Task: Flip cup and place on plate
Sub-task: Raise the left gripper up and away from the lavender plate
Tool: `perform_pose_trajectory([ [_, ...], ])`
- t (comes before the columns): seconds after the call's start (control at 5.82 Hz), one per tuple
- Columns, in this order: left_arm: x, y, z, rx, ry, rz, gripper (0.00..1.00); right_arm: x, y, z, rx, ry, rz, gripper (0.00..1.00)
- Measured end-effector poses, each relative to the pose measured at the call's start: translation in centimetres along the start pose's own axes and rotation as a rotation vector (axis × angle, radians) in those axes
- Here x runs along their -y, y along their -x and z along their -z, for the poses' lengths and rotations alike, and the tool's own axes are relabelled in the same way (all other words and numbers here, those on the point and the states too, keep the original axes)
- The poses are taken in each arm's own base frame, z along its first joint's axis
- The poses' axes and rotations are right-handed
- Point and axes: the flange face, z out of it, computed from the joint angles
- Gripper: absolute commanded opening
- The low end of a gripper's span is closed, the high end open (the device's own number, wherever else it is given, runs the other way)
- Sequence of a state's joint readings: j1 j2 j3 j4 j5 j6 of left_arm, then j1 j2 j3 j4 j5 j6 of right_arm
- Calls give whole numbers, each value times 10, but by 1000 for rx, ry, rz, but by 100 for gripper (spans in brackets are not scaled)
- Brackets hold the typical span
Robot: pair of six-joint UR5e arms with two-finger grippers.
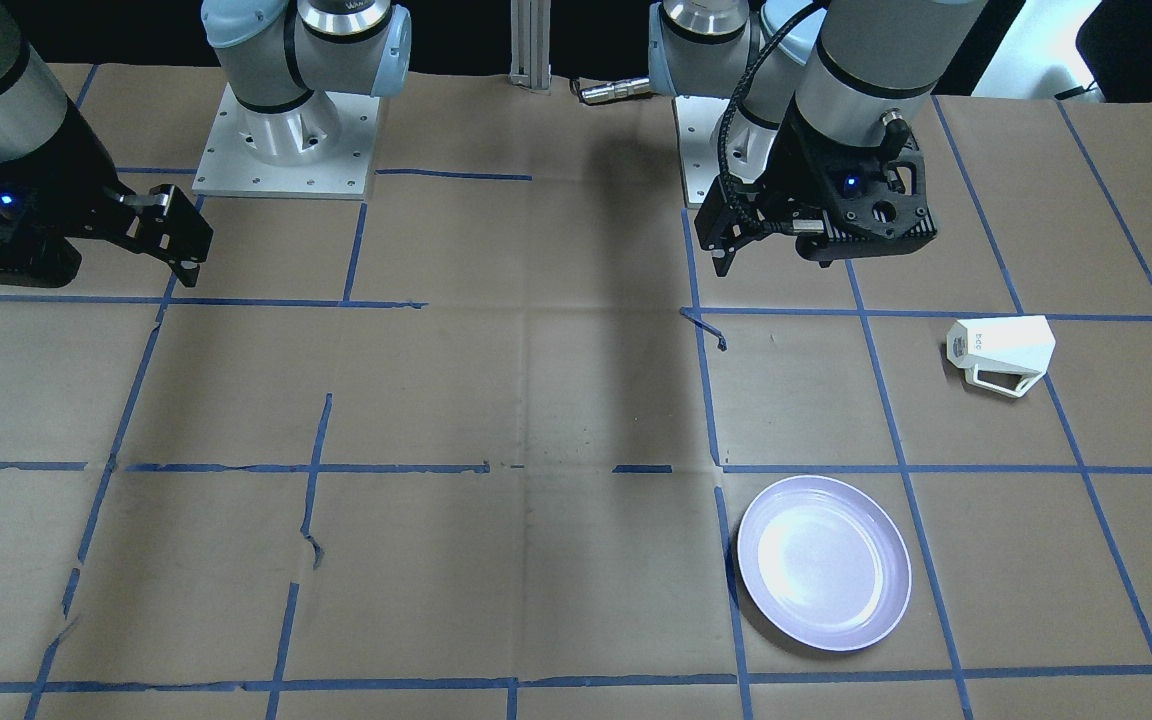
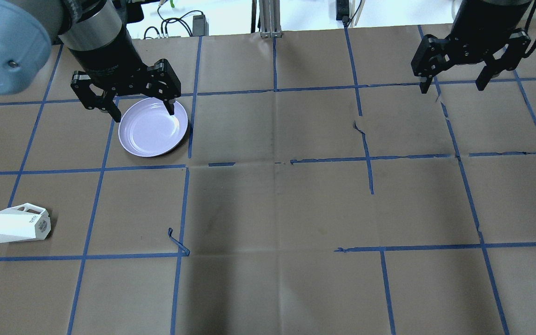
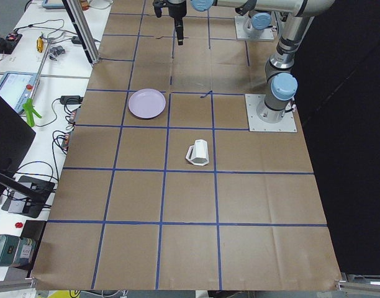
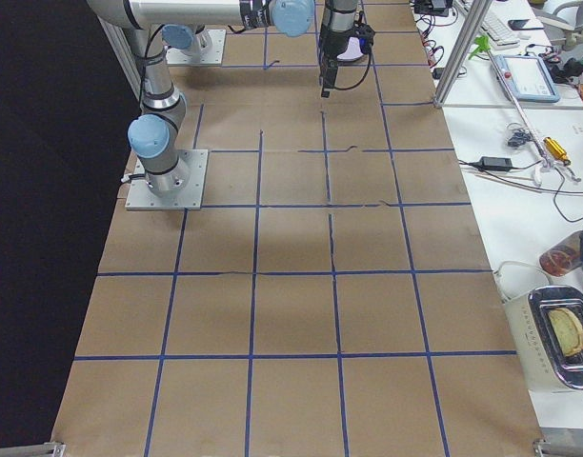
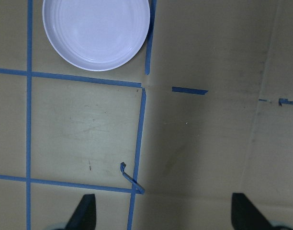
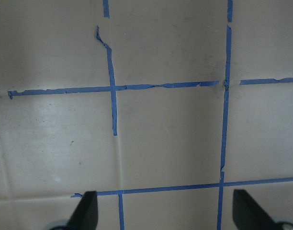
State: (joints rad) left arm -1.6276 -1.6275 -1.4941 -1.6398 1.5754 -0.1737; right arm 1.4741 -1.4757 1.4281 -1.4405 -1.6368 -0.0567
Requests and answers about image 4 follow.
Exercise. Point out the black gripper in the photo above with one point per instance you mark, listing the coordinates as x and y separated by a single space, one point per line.
330 47

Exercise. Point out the lilac round plate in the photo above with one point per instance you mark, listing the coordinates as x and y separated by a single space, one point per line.
353 52

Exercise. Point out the black power adapter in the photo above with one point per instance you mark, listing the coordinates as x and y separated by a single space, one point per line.
495 163

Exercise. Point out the white keyboard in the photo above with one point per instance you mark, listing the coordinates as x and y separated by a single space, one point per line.
500 36

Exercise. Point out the black smartphone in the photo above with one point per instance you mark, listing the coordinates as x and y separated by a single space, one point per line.
519 24

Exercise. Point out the blue teach pendant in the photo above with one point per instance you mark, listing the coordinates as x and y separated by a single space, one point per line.
526 78

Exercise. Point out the yellow screwdriver tool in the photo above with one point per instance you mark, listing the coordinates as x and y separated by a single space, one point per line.
556 151

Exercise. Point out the white toaster with tray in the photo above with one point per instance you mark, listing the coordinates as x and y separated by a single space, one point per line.
545 367

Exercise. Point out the bread slice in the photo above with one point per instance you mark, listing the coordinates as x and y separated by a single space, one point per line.
568 330

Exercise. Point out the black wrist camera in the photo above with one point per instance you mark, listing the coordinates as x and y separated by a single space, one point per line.
364 33

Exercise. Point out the aluminium frame post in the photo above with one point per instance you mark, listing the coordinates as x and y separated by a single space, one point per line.
468 32

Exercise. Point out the long green-handled grabber tool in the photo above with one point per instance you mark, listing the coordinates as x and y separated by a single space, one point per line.
482 46

